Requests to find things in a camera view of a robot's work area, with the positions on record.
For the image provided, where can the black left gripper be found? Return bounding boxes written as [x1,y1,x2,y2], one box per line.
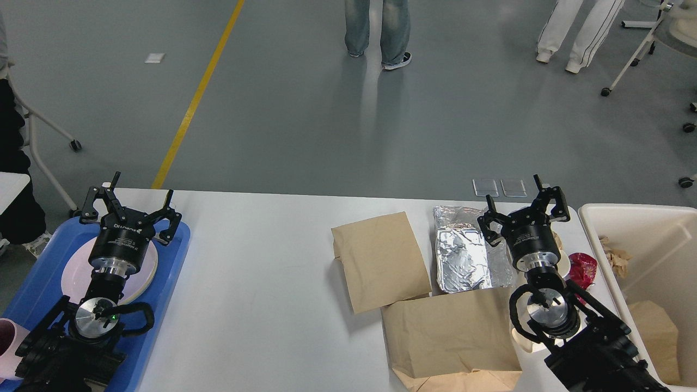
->
[80,171,182,278]

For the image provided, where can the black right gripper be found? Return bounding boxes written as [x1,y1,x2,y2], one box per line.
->
[478,174,571,272]

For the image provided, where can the pink plate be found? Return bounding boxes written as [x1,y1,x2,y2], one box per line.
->
[60,237,158,304]

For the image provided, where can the pink ribbed mug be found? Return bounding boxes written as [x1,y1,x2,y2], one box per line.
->
[1,318,29,383]

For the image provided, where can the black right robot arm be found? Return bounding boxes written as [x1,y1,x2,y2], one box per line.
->
[478,175,667,391]

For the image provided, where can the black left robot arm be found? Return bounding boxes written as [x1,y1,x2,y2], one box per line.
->
[15,172,181,391]

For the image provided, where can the right clear floor plate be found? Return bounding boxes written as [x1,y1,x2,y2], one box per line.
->
[500,178,527,198]

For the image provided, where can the clear floor plate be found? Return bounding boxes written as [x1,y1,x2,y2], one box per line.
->
[472,178,500,198]
[500,178,527,198]

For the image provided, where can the left clear floor plate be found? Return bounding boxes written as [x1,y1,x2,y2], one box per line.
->
[472,178,500,198]

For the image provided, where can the aluminium foil tray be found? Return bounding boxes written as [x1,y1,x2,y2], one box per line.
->
[433,206,515,294]

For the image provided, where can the red crumpled wrapper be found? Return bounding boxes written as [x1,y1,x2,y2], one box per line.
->
[568,253,598,289]

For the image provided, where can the crumpled paper scraps in bin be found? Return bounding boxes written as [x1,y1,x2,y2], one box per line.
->
[599,236,634,279]

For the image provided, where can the person in black pants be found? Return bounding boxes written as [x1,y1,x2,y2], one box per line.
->
[1,21,52,260]

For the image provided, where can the blue plastic tray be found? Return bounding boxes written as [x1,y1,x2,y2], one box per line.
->
[2,218,190,391]

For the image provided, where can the white side table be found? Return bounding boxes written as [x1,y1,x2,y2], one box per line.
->
[0,171,30,214]

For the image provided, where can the white plastic bin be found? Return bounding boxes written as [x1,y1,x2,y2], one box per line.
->
[578,204,696,391]

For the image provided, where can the large brown paper bag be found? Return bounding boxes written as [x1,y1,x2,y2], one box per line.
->
[382,288,521,391]

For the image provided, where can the small brown paper bag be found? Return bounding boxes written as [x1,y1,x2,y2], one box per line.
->
[331,212,431,314]

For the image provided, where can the white paper on floor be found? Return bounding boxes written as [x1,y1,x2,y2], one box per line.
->
[144,53,166,64]

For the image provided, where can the brown bag in bin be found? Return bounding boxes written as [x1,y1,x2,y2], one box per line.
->
[629,301,681,385]

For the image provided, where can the person in white striped pants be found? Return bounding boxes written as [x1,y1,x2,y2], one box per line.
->
[536,0,627,74]

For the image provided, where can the person in blue jeans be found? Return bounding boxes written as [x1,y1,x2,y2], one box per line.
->
[344,0,412,71]

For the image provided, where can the white wheeled chair right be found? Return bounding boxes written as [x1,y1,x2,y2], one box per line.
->
[600,1,696,97]

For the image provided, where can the grey wheeled frame left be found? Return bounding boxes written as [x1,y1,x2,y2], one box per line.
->
[5,75,82,219]

